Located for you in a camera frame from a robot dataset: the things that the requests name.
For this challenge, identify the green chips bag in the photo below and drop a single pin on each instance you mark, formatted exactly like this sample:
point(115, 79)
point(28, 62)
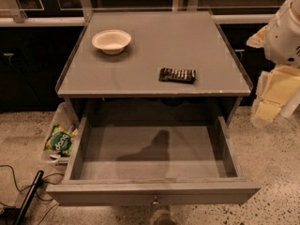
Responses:
point(61, 139)

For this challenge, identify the dark snack bar packet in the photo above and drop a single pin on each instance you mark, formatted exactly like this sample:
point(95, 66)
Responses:
point(177, 75)

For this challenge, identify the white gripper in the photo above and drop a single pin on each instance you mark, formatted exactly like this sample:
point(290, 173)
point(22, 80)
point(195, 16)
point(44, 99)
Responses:
point(282, 41)

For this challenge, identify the white paper bowl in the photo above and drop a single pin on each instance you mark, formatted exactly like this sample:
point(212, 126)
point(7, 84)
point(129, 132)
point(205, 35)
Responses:
point(111, 41)

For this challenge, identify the grey top drawer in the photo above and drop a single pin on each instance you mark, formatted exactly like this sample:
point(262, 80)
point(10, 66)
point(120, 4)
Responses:
point(129, 165)

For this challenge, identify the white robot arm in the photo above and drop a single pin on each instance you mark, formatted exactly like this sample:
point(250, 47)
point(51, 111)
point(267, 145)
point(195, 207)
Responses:
point(282, 37)

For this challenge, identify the small metal drawer knob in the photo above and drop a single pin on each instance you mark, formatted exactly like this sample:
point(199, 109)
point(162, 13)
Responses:
point(155, 201)

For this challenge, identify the black rod on floor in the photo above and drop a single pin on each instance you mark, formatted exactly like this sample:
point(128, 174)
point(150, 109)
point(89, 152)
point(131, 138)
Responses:
point(28, 198)

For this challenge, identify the white railing with glass panels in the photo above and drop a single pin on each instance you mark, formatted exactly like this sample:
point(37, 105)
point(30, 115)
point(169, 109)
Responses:
point(79, 12)

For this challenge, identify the clear plastic bin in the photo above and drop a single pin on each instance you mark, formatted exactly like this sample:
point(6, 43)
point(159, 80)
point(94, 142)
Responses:
point(60, 117)

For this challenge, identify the grey cabinet with flat top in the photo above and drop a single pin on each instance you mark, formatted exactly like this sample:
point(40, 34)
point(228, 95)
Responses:
point(184, 40)

